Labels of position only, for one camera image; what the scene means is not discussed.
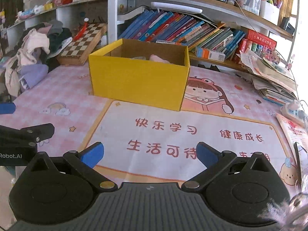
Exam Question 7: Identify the fluffy lilac cloth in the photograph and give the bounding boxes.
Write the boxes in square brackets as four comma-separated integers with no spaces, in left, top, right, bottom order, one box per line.
[257,173,308,231]

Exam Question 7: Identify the black smartphone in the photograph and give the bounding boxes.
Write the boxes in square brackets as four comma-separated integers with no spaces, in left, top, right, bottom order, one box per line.
[294,141,308,181]

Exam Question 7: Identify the pink white booklet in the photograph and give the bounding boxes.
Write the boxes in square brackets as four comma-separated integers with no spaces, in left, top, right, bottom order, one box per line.
[276,113,308,155]

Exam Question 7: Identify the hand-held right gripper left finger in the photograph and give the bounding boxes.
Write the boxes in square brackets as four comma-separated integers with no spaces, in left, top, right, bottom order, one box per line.
[23,142,118,190]

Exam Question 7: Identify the white lamp bar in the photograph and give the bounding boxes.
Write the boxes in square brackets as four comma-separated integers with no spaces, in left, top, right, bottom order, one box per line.
[151,2,203,14]

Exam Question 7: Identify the large red box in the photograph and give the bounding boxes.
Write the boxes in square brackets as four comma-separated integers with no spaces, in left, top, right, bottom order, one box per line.
[245,29,278,51]

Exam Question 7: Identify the stack of papers and books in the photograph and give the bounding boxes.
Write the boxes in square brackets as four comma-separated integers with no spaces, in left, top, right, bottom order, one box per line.
[236,50,299,107]

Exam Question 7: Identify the wooden chessboard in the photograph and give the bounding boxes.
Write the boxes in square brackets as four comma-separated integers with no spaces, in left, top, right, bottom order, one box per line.
[57,23,108,66]

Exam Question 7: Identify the pink plush toy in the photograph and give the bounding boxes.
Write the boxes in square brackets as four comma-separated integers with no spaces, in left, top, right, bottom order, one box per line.
[149,54,173,64]

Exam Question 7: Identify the small black device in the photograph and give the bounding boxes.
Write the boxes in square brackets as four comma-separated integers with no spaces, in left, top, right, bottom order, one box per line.
[280,17,295,36]

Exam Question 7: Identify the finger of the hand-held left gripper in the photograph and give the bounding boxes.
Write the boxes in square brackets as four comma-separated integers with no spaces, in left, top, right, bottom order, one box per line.
[0,103,16,114]
[0,123,55,147]

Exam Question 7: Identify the yellow cardboard box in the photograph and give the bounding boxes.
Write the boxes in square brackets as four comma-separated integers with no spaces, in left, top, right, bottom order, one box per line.
[88,38,190,112]

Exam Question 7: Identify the small red box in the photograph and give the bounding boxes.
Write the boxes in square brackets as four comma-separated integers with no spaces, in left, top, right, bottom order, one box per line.
[238,38,253,54]

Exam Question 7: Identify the white pen holder box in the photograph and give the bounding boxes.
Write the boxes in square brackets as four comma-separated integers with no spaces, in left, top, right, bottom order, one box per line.
[259,0,281,26]

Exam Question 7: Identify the curved white side shelf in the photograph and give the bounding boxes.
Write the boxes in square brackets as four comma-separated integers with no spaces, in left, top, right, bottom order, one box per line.
[7,0,109,30]

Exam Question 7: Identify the red pen with white ball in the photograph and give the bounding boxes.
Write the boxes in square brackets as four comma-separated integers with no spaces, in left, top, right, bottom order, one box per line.
[72,17,91,41]

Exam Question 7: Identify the white orange carton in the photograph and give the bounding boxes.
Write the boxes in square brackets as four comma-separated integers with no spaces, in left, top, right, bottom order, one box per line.
[195,47,226,62]

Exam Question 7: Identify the pile of clothes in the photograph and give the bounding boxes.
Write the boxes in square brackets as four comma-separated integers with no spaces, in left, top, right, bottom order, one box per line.
[4,20,73,97]

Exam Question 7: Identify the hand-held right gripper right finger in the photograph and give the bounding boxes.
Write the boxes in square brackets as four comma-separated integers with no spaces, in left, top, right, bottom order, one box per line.
[181,142,277,190]

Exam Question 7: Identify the row of books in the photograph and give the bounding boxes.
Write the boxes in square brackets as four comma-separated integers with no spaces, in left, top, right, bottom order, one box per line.
[119,10,246,60]

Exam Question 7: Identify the white bookshelf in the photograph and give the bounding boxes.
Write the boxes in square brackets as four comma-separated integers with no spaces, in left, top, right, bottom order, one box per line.
[108,0,300,73]

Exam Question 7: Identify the white power strip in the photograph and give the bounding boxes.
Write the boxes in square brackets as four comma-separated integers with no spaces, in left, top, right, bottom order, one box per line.
[281,100,308,124]

